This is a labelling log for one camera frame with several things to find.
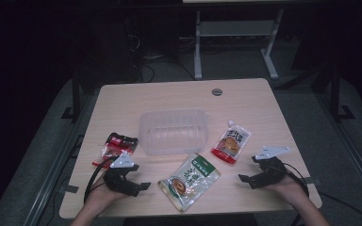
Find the red and black snack packet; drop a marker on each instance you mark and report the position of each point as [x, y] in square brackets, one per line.
[116, 145]

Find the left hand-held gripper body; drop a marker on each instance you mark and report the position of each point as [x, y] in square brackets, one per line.
[121, 182]

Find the person's left hand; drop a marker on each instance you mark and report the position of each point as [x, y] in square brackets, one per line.
[103, 196]

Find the white metal desk frame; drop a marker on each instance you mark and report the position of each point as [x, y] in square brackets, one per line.
[197, 47]

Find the green and white snack packet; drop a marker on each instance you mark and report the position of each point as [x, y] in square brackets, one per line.
[190, 182]

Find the person's right hand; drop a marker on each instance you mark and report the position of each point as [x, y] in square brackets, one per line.
[290, 190]

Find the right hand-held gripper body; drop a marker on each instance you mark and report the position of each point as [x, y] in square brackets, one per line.
[271, 171]

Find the black metal stand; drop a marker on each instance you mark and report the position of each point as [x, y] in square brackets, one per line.
[75, 97]
[335, 94]

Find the clear plastic container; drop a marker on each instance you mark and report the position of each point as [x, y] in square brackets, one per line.
[172, 132]

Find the white and red spout pouch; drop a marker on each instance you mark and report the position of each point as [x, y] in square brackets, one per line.
[231, 142]

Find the grey round table grommet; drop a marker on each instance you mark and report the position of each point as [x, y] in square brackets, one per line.
[217, 92]

